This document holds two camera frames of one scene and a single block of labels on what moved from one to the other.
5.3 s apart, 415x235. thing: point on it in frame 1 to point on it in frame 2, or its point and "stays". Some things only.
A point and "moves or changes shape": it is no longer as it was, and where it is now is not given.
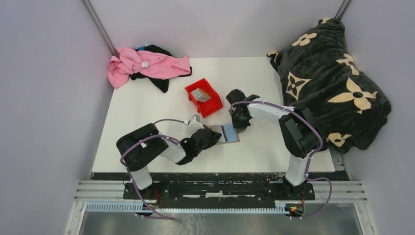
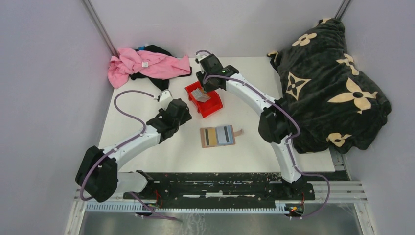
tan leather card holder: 212,127 moves or changes shape
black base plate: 219,184 stays
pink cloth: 128,61 stays
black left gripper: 214,140 to 186,117
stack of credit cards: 201,95 stays
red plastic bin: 212,105 stays
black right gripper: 239,127 to 205,87
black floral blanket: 317,72 stays
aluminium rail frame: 107,197 stays
